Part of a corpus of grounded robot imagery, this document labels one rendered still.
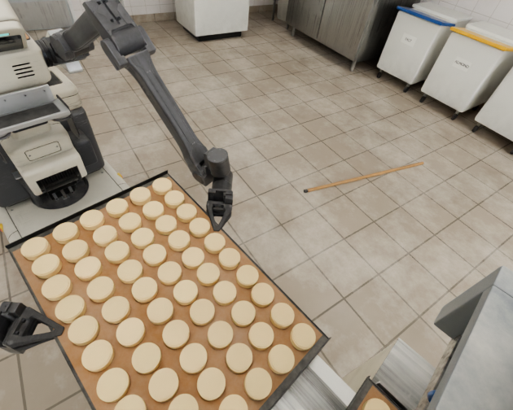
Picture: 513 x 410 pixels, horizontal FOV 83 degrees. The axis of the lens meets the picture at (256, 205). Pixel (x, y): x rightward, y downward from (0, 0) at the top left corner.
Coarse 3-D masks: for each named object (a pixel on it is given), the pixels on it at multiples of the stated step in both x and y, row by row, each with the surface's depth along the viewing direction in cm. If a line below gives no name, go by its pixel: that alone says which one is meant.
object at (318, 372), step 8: (312, 360) 58; (320, 360) 59; (312, 368) 58; (320, 368) 58; (328, 368) 58; (312, 376) 59; (320, 376) 57; (328, 376) 57; (336, 376) 57; (320, 384) 58; (328, 384) 56; (336, 384) 56; (344, 384) 56; (328, 392) 57; (336, 392) 55; (344, 392) 55; (352, 392) 56; (336, 400) 56; (344, 400) 54; (336, 408) 58; (344, 408) 55
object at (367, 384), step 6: (366, 378) 56; (366, 384) 56; (372, 384) 57; (360, 390) 54; (366, 390) 56; (354, 396) 55; (360, 396) 55; (384, 396) 55; (354, 402) 54; (360, 402) 54; (390, 402) 55; (348, 408) 52; (354, 408) 54
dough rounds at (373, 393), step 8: (368, 392) 56; (376, 392) 56; (368, 400) 53; (376, 400) 53; (384, 400) 55; (360, 408) 54; (368, 408) 52; (376, 408) 52; (384, 408) 52; (392, 408) 54
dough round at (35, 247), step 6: (30, 240) 63; (36, 240) 64; (42, 240) 64; (24, 246) 62; (30, 246) 63; (36, 246) 63; (42, 246) 63; (48, 246) 64; (24, 252) 62; (30, 252) 62; (36, 252) 62; (42, 252) 62; (48, 252) 64; (30, 258) 62; (36, 258) 62
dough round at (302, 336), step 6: (300, 324) 60; (306, 324) 61; (294, 330) 59; (300, 330) 60; (306, 330) 60; (312, 330) 60; (294, 336) 59; (300, 336) 59; (306, 336) 59; (312, 336) 59; (294, 342) 58; (300, 342) 58; (306, 342) 58; (312, 342) 58; (300, 348) 58; (306, 348) 58
